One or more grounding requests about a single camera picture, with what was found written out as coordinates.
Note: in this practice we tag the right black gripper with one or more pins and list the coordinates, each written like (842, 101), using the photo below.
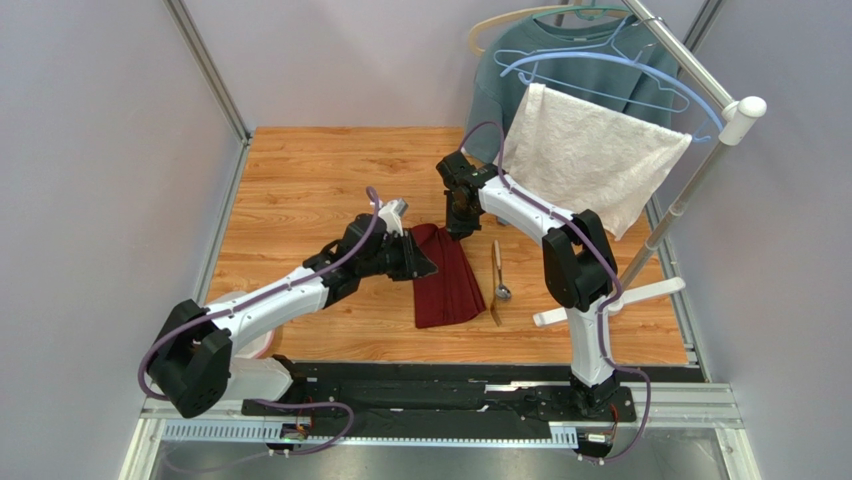
(461, 217)

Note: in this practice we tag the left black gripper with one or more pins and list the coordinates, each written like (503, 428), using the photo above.
(414, 263)

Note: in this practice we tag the dark red cloth napkin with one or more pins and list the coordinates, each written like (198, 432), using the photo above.
(452, 295)

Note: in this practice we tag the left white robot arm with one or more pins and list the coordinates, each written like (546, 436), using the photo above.
(189, 364)

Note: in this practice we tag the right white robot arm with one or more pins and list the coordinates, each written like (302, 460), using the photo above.
(579, 266)

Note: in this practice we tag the silver metal spoon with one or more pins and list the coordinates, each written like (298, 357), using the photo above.
(502, 292)

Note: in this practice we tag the white towel on hanger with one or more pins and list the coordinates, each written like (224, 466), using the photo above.
(581, 156)

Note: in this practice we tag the beige wooden hanger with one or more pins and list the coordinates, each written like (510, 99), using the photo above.
(506, 18)

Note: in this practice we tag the white mesh bag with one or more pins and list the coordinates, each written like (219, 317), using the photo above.
(256, 348)

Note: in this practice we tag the light blue clothes hanger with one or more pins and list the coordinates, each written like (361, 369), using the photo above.
(618, 65)

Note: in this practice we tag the teal sweatshirt on hanger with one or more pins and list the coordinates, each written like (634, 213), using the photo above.
(493, 109)

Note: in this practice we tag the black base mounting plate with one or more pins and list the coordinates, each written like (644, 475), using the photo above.
(489, 402)

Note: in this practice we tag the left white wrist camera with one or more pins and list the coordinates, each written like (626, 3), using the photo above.
(391, 213)

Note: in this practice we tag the aluminium frame rail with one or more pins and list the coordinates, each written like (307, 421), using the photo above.
(191, 34)

